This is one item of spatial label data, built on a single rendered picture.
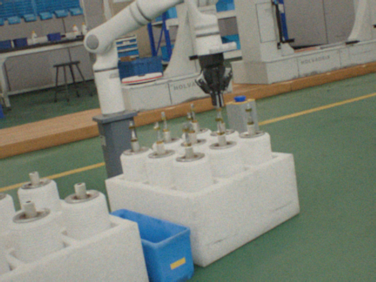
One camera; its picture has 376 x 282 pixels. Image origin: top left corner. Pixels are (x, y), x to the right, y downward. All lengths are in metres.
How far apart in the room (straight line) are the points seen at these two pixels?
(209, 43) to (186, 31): 2.43
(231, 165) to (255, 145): 0.11
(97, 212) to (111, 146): 0.88
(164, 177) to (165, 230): 0.15
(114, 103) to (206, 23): 0.63
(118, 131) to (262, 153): 0.71
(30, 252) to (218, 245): 0.47
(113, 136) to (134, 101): 1.63
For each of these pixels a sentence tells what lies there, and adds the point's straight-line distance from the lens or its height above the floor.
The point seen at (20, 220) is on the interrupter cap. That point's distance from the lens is 1.06.
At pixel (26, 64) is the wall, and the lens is 9.78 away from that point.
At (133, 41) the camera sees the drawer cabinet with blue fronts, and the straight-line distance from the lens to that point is 7.09.
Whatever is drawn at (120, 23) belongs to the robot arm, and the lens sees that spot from 1.87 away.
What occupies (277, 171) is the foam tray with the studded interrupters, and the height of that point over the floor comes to 0.15.
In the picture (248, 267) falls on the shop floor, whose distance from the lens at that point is 1.24.
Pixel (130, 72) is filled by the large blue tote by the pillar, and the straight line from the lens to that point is 6.07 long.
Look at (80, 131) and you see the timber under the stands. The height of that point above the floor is 0.06.
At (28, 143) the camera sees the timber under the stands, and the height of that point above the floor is 0.06.
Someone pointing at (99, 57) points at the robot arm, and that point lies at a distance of 2.00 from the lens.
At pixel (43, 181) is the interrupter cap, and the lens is 1.33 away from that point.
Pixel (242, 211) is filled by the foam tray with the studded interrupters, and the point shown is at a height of 0.09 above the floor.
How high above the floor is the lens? 0.55
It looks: 11 degrees down
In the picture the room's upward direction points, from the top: 9 degrees counter-clockwise
